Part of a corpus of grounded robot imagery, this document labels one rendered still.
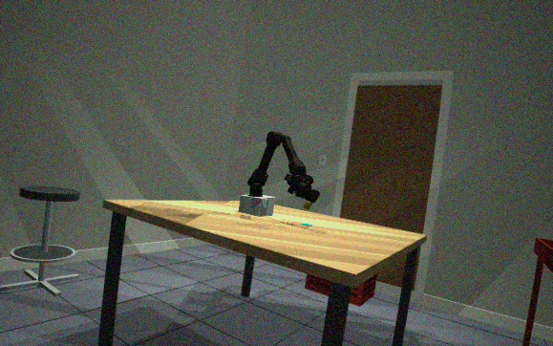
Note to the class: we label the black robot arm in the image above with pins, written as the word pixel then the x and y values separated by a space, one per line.
pixel 301 183

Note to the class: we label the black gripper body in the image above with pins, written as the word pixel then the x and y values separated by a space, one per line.
pixel 312 196

